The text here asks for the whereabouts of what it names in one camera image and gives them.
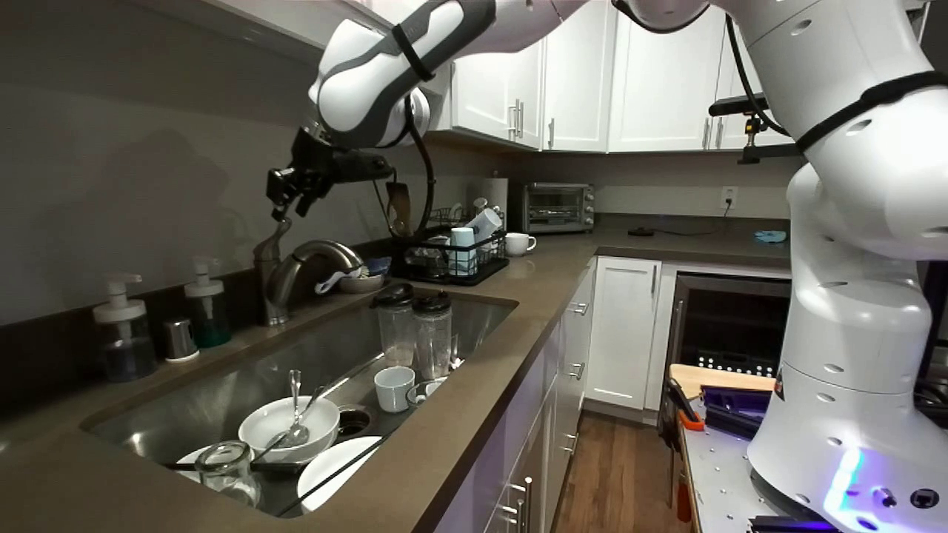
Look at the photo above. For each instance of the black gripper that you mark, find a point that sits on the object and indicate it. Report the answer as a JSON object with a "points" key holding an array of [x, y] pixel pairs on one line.
{"points": [[316, 164]]}

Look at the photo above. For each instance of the steel kitchen faucet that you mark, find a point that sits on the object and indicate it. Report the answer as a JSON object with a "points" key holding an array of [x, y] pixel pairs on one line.
{"points": [[287, 277]]}

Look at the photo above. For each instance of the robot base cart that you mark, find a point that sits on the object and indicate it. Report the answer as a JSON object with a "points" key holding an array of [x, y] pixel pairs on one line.
{"points": [[722, 484]]}

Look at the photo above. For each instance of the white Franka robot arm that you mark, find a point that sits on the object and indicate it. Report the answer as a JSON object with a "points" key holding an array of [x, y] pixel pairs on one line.
{"points": [[861, 327]]}

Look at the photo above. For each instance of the white dish brush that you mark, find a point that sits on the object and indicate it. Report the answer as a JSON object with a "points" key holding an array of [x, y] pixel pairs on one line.
{"points": [[335, 283]]}

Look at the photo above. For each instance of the brown wooden board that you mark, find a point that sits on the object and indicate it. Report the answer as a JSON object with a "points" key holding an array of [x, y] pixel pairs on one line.
{"points": [[398, 209]]}

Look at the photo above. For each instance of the blue sponge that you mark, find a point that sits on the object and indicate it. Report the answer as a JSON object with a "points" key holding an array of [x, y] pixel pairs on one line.
{"points": [[381, 266]]}

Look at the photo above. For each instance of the round brush holder bowl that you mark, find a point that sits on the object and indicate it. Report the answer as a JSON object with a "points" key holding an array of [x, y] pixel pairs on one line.
{"points": [[362, 283]]}

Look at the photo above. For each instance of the green soap dispenser white pump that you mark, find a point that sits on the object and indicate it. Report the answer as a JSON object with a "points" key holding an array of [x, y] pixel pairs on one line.
{"points": [[210, 314]]}

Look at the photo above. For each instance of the black dish rack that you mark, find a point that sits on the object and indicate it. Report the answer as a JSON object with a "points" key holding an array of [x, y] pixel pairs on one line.
{"points": [[433, 259]]}

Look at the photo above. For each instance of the clear bottle with black lid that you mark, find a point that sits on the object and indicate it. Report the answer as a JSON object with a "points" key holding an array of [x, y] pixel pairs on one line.
{"points": [[393, 321], [433, 342]]}

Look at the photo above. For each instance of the pale blue cup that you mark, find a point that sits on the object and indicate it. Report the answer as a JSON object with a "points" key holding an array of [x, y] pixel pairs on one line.
{"points": [[464, 253]]}

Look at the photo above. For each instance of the small steel cup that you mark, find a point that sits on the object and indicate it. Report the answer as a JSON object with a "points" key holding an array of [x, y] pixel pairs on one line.
{"points": [[183, 342]]}

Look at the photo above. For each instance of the overhead cabinet above sink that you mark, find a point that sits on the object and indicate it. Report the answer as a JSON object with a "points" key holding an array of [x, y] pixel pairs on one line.
{"points": [[269, 16]]}

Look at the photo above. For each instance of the stainless steel sink basin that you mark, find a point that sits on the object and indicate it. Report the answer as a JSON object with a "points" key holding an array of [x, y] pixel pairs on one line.
{"points": [[248, 373]]}

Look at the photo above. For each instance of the white container in rack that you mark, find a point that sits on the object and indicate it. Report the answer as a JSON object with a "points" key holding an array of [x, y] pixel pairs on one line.
{"points": [[487, 223]]}

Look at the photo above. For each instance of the metal spoon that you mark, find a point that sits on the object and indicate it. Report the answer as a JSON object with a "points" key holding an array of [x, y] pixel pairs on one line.
{"points": [[294, 404]]}

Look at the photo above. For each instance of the white mug in sink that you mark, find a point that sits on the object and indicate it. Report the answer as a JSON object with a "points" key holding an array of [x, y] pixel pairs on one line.
{"points": [[395, 388]]}

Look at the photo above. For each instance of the clear soap dispenser white pump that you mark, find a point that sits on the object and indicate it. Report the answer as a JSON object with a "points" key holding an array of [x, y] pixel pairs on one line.
{"points": [[124, 342]]}

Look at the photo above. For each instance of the large white bowl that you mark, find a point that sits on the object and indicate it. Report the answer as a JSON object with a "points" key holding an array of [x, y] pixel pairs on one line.
{"points": [[278, 417]]}

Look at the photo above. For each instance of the white mug on counter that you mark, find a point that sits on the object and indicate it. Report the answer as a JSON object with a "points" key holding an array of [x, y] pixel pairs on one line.
{"points": [[521, 243]]}

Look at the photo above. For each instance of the silver toaster oven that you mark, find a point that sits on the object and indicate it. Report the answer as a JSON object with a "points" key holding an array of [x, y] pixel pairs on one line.
{"points": [[559, 209]]}

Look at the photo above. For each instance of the white plate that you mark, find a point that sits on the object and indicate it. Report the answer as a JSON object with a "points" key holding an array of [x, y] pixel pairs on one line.
{"points": [[343, 468]]}

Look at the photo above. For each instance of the white plates in sink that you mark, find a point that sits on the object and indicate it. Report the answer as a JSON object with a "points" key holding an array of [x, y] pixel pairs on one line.
{"points": [[327, 477]]}

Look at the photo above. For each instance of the clear glass jar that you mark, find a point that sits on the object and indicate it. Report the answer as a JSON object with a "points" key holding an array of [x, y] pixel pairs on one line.
{"points": [[230, 475]]}

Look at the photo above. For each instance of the grey lower cabinets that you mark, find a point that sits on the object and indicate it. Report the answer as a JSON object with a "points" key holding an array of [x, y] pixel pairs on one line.
{"points": [[522, 434]]}

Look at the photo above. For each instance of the white upper cabinets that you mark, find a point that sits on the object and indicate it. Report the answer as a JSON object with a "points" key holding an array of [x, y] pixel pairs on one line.
{"points": [[611, 89]]}

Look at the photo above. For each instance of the white lower corner cabinet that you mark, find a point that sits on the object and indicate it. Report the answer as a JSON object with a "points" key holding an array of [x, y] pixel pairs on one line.
{"points": [[623, 328]]}

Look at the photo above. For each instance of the orange black hand tool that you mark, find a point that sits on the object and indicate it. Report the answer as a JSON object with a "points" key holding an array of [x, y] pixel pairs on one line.
{"points": [[690, 407]]}

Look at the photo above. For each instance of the black undercounter appliance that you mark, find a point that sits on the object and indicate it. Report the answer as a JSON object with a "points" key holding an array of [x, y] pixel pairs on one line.
{"points": [[731, 321]]}

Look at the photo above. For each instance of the light wooden board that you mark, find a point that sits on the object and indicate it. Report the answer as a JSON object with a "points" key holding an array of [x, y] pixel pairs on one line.
{"points": [[722, 377]]}

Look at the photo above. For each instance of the small blue round object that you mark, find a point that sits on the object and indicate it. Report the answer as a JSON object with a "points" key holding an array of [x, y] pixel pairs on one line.
{"points": [[771, 238]]}

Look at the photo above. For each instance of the purple plastic tray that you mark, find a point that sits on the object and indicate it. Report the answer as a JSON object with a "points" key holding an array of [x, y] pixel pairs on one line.
{"points": [[738, 410]]}

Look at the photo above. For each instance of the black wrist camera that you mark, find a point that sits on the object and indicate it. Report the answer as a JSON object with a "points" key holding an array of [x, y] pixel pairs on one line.
{"points": [[365, 164]]}

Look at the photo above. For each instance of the white wall outlet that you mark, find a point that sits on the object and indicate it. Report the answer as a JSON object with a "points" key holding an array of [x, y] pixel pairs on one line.
{"points": [[731, 197]]}

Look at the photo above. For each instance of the black stereo camera on stand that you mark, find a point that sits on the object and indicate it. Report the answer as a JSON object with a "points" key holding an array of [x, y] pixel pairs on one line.
{"points": [[737, 105]]}

